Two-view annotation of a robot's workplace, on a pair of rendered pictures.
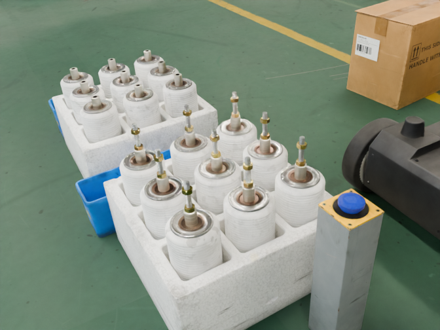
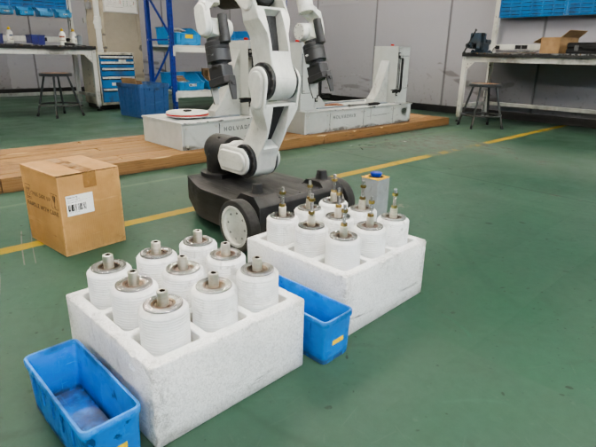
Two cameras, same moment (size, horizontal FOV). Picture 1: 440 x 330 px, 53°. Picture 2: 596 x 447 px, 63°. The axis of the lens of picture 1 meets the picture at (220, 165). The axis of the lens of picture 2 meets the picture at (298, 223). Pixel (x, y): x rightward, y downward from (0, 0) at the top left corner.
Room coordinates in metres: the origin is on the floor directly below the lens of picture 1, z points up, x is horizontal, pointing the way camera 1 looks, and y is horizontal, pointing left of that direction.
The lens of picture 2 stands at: (1.28, 1.28, 0.71)
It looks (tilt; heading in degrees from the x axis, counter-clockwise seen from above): 19 degrees down; 252
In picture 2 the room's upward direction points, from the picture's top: 1 degrees clockwise
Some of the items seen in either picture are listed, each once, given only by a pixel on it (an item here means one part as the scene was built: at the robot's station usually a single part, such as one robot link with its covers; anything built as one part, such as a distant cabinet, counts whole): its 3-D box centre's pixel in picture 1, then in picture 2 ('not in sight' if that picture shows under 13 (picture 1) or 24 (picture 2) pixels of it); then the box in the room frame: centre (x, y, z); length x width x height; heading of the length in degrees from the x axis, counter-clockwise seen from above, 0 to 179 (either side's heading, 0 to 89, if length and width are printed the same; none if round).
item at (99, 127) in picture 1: (105, 136); (257, 305); (1.05, 0.31, 0.16); 0.10 x 0.10 x 0.18
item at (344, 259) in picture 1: (341, 277); (372, 219); (0.51, -0.19, 0.16); 0.07 x 0.07 x 0.31; 28
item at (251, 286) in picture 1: (221, 226); (335, 265); (0.73, 0.01, 0.09); 0.39 x 0.39 x 0.18; 28
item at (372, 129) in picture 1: (376, 155); (239, 225); (0.95, -0.41, 0.10); 0.20 x 0.05 x 0.20; 115
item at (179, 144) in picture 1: (190, 143); (311, 225); (0.84, 0.06, 0.25); 0.08 x 0.08 x 0.01
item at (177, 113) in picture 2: not in sight; (187, 113); (0.93, -2.35, 0.29); 0.30 x 0.30 x 0.06
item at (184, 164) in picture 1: (194, 176); (310, 254); (0.84, 0.06, 0.16); 0.10 x 0.10 x 0.18
